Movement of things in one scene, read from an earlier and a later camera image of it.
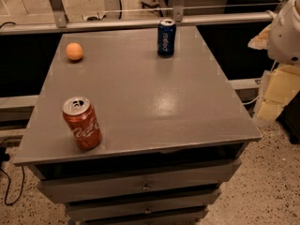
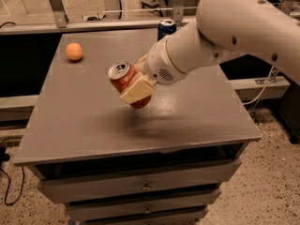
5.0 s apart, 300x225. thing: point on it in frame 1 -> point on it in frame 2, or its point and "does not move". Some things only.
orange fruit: x=74 y=51 does not move
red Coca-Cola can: x=82 y=122 -> x=119 y=74
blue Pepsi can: x=166 y=37 does not move
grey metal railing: x=62 y=22 does not move
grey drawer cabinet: x=173 y=133 does not move
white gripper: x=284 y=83 -> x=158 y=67
